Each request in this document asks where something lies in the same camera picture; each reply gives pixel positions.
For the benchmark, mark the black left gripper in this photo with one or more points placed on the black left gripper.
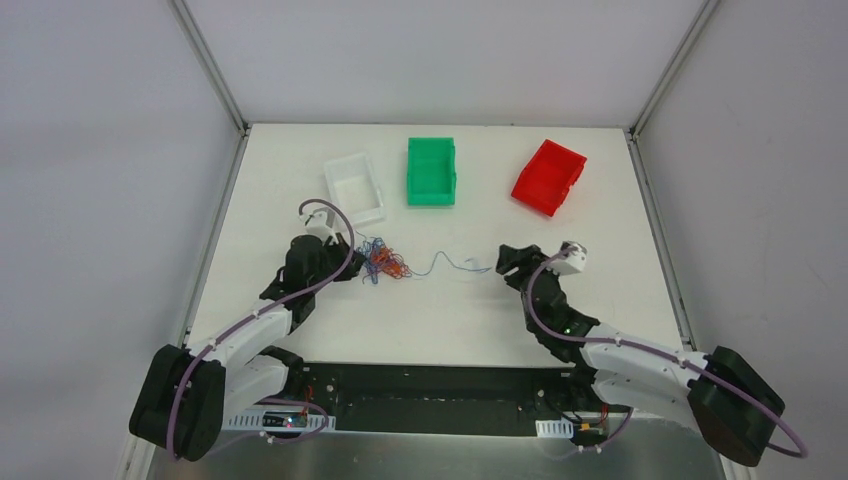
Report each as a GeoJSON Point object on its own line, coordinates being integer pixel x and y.
{"type": "Point", "coordinates": [348, 263]}

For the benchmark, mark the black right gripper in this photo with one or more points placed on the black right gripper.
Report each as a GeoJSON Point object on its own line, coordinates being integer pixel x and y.
{"type": "Point", "coordinates": [523, 260]}

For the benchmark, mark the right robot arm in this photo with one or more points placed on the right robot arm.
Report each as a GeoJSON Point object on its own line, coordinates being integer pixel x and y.
{"type": "Point", "coordinates": [718, 395]}

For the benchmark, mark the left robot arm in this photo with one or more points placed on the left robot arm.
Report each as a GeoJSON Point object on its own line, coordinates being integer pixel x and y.
{"type": "Point", "coordinates": [189, 393]}

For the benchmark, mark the white plastic bin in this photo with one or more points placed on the white plastic bin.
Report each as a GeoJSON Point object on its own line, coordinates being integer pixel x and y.
{"type": "Point", "coordinates": [354, 189]}

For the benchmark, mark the red plastic bin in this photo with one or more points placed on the red plastic bin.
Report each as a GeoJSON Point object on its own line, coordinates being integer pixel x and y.
{"type": "Point", "coordinates": [546, 180]}

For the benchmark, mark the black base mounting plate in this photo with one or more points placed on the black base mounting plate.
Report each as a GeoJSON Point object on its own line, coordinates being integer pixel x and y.
{"type": "Point", "coordinates": [446, 400]}

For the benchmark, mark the green plastic bin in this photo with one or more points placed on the green plastic bin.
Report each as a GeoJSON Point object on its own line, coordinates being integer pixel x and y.
{"type": "Point", "coordinates": [431, 172]}

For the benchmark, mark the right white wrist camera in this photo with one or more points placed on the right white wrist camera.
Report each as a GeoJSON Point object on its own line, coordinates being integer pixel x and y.
{"type": "Point", "coordinates": [572, 260]}

